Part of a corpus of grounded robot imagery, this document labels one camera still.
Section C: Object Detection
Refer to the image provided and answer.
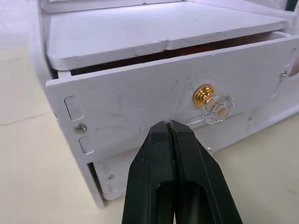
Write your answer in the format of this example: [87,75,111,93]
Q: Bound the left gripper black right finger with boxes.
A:
[167,119,237,224]

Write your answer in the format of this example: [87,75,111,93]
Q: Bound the white cosmetics organizer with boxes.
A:
[28,0,299,210]

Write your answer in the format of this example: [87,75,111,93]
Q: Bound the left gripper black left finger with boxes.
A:
[123,120,175,224]

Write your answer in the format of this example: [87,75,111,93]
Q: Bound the white lower drawer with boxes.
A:
[86,112,299,202]

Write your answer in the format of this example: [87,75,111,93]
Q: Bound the white drawer with crystal knob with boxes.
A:
[45,31,299,164]

